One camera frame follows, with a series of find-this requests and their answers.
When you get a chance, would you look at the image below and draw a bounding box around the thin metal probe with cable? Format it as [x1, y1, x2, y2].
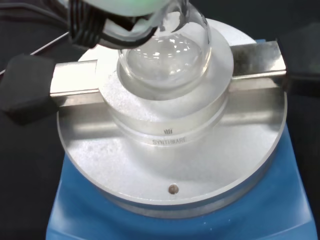
[0, 31, 70, 75]

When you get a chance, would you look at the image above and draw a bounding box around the heater with blue base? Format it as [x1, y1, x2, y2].
[0, 17, 320, 240]

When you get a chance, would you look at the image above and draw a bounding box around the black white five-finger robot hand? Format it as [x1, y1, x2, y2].
[66, 0, 174, 50]

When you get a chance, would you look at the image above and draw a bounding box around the black cloth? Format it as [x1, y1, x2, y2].
[0, 0, 320, 240]

